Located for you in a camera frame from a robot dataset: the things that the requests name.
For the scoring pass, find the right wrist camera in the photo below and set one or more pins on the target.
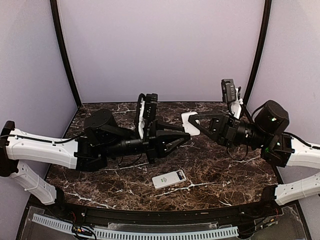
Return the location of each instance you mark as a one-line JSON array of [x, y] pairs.
[[231, 95]]

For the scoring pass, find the right black frame post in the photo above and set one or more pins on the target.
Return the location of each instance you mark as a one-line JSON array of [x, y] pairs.
[[259, 50]]

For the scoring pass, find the black front rail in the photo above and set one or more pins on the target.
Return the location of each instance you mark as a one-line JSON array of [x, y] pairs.
[[235, 215]]

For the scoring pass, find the white slotted cable duct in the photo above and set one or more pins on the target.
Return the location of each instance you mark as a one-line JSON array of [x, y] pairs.
[[119, 231]]

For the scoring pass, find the white remote control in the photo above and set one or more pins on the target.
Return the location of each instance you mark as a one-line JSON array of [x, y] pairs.
[[166, 180]]

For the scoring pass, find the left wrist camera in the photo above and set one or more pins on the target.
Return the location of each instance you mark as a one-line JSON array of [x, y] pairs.
[[145, 113]]

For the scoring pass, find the white battery cover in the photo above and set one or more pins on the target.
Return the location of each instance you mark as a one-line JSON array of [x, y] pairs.
[[188, 127]]

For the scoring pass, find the black frame post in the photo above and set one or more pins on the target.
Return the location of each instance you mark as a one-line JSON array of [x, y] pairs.
[[259, 50], [63, 52]]

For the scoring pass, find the purple battery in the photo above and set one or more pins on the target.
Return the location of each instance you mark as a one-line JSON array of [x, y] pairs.
[[181, 175]]

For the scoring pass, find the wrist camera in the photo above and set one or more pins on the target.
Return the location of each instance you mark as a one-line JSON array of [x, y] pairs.
[[231, 95], [145, 113]]

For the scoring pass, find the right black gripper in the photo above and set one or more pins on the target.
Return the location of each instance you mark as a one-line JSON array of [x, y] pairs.
[[223, 128]]

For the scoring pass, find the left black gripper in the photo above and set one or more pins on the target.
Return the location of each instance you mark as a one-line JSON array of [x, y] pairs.
[[154, 144]]

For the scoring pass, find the left black frame post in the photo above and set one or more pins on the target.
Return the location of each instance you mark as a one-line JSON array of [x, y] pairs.
[[63, 52]]

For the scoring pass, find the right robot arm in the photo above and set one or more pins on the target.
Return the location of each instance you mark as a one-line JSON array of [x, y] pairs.
[[267, 132]]

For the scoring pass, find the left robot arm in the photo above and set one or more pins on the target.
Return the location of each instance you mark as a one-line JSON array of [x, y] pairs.
[[102, 139]]

